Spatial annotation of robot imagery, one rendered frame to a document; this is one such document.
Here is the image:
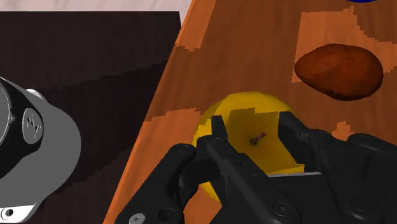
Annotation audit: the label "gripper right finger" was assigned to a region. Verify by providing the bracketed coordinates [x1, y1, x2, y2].
[277, 111, 397, 224]

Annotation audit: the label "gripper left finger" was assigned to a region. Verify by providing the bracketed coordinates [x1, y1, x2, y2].
[114, 115, 300, 224]

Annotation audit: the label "yellow apple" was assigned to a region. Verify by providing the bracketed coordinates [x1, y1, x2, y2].
[192, 90, 306, 204]

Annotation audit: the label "brown potato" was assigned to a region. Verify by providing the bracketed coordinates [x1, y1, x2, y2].
[293, 43, 384, 102]

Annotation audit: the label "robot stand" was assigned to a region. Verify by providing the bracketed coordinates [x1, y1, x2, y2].
[0, 11, 183, 224]

